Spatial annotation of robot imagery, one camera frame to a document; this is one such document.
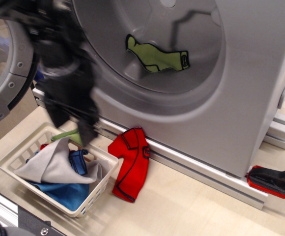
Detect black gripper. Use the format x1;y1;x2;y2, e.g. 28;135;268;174
40;81;99;146

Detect light green cloth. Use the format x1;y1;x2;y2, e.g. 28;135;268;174
51;129;83;146

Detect dark blue miniature garment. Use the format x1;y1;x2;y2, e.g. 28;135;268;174
68;149;88;176

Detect small red garment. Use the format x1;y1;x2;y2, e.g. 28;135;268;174
40;144;49;150

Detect grey cloth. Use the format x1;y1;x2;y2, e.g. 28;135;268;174
14;138;110;184

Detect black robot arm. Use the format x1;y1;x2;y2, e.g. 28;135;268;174
0;0;99;146

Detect white plastic laundry basket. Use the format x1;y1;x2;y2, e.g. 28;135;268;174
0;122;118;218

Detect grey round machine door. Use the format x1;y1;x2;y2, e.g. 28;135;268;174
0;0;45;130

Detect grey toy washing machine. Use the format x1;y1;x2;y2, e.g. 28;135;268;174
73;0;285;177

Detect red miniature shirt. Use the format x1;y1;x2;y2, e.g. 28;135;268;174
108;127;150;203

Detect light blue cloth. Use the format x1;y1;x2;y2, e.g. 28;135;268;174
28;181;89;211

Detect green miniature garment in drum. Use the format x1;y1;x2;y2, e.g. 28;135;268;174
125;34;190;73

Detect red black clamp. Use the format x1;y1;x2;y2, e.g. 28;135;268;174
246;166;285;199

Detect black bracket with screw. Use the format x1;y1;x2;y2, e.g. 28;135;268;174
18;206;65;236

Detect aluminium profile rail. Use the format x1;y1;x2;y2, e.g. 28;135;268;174
31;88;285;210

